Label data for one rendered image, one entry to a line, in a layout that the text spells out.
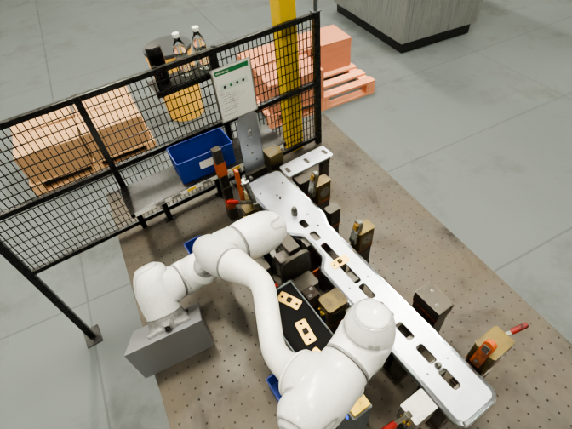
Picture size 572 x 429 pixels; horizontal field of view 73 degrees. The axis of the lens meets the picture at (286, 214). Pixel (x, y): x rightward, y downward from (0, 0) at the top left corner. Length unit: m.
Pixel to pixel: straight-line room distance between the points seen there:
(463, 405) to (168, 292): 1.15
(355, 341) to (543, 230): 2.79
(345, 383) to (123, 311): 2.38
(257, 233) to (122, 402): 1.74
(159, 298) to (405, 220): 1.33
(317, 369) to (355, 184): 1.75
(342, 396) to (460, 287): 1.37
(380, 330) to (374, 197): 1.64
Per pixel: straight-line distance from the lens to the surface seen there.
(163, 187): 2.08
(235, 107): 2.19
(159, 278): 1.70
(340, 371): 0.76
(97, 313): 3.08
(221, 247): 1.13
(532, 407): 1.90
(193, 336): 1.73
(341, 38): 4.65
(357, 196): 2.33
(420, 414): 1.37
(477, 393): 1.50
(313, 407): 0.74
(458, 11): 5.72
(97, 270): 3.30
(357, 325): 0.75
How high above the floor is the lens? 2.36
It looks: 48 degrees down
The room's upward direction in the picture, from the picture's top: 7 degrees counter-clockwise
